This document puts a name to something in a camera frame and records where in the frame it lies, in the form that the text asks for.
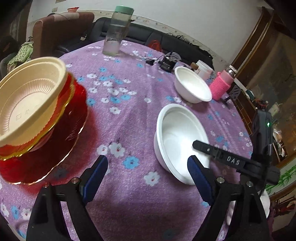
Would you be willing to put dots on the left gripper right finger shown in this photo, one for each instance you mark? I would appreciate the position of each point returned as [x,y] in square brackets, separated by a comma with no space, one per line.
[248,221]

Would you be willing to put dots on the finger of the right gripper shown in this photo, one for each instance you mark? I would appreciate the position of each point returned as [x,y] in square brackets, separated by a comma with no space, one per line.
[222,156]

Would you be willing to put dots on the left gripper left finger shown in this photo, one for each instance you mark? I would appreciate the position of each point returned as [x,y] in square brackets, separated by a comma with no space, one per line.
[47,221]

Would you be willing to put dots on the white paper bowl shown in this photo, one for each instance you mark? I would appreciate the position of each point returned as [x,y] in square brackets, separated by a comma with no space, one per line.
[190,86]
[177,129]

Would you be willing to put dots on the cream plastic bowl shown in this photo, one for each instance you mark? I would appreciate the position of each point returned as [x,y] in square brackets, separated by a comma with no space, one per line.
[29,96]

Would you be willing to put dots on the red scalloped glass bowl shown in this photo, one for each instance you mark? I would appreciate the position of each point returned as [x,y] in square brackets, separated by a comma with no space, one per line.
[64,97]

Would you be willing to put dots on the large red glass plate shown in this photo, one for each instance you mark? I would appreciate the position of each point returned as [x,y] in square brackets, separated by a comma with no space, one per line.
[34,166]

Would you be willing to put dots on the black phone stand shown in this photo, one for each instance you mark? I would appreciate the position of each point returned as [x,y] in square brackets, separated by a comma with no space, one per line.
[233,94]

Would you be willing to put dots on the pink knit-sleeve bottle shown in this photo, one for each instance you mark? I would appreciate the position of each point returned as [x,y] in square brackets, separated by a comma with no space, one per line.
[222,82]

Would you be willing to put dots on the white plastic jar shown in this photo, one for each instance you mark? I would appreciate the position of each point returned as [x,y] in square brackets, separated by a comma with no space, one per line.
[203,70]

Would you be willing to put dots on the black cylindrical jar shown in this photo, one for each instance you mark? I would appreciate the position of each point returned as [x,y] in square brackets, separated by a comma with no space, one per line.
[167,64]

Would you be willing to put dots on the black power adapter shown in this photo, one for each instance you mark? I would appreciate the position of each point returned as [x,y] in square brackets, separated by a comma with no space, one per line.
[150,62]

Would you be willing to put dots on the red plastic bag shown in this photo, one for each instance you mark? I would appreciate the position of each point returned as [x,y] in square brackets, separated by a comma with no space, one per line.
[156,45]

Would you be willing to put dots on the black leather sofa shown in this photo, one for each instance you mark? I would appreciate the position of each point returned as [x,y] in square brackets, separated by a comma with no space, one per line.
[142,35]

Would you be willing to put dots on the green patterned blanket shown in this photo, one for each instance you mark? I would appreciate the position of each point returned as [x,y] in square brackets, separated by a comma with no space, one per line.
[23,55]

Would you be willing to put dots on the clear green-lid water bottle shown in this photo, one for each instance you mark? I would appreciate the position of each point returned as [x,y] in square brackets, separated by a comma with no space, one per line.
[117,30]

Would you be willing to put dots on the brown armchair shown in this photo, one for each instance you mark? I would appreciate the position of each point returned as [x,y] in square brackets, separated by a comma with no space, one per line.
[50,32]

